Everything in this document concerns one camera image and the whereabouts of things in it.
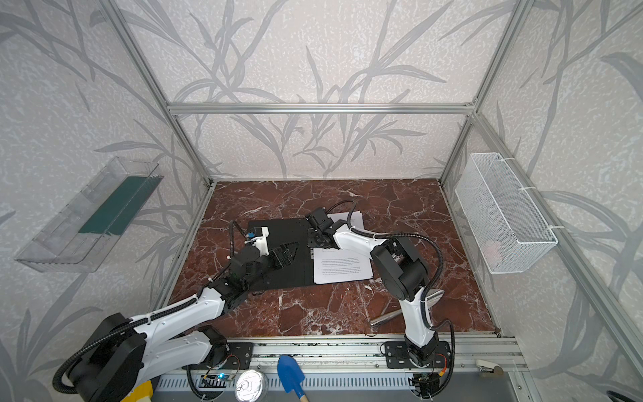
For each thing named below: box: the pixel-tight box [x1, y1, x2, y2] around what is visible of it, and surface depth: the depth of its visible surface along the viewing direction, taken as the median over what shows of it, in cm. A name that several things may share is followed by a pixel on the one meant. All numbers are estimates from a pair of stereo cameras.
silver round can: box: [234, 369, 269, 402], surface depth 66 cm
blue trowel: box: [277, 355, 309, 402], surface depth 72 cm
